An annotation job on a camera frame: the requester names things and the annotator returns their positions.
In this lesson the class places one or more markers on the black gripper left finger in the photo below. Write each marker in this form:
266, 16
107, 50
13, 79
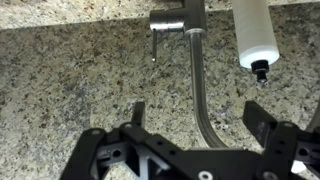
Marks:
96, 150

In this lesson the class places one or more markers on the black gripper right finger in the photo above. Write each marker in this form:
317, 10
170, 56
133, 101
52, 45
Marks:
283, 142

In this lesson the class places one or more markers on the chrome kitchen faucet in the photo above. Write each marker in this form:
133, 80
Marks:
190, 19

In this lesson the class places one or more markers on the white soap dispenser bottle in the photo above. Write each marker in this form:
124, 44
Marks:
256, 42

